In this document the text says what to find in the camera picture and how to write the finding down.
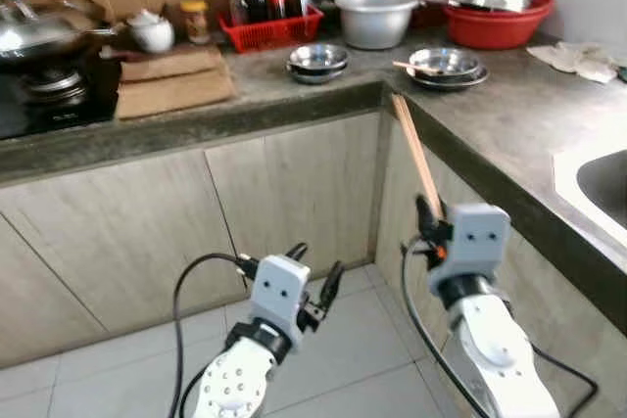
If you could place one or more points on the white ceramic teapot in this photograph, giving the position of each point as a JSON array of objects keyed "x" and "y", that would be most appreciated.
[{"x": 152, "y": 33}]

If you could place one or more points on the red plastic bottle basket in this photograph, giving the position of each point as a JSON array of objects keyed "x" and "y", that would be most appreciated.
[{"x": 269, "y": 34}]

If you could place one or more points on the black gas stove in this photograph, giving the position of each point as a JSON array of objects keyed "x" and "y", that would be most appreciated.
[{"x": 49, "y": 95}]

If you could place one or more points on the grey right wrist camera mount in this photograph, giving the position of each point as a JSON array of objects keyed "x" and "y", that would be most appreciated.
[{"x": 478, "y": 242}]

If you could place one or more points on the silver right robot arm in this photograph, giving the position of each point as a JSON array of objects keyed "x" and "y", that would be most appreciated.
[{"x": 500, "y": 359}]

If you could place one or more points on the glass jar with yellow lid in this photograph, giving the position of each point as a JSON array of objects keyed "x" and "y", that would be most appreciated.
[{"x": 195, "y": 24}]

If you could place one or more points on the stainless steel plate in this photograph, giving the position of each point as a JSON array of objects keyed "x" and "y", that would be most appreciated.
[{"x": 460, "y": 83}]

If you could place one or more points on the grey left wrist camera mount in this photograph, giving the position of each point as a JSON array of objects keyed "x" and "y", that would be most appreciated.
[{"x": 277, "y": 291}]

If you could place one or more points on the steel wok with lid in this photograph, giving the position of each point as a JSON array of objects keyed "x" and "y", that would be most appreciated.
[{"x": 44, "y": 34}]

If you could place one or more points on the red plastic basin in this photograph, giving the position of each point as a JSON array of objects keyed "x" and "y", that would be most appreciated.
[{"x": 500, "y": 28}]

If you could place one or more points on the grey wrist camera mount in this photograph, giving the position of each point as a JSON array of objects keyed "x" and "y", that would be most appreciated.
[
  {"x": 277, "y": 291},
  {"x": 478, "y": 242}
]

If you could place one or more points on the stainless steel kitchen sink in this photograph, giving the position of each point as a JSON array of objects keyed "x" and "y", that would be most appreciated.
[{"x": 600, "y": 183}]

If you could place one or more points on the white crumpled cloth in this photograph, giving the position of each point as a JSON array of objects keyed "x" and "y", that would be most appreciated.
[{"x": 573, "y": 58}]

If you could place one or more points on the wooden chopstick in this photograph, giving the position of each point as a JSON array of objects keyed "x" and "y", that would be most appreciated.
[
  {"x": 415, "y": 149},
  {"x": 411, "y": 68}
]

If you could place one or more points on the aluminium cooking pot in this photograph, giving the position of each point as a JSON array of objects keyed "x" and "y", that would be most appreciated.
[{"x": 375, "y": 22}]

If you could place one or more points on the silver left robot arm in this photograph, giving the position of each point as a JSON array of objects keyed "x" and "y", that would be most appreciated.
[{"x": 235, "y": 384}]

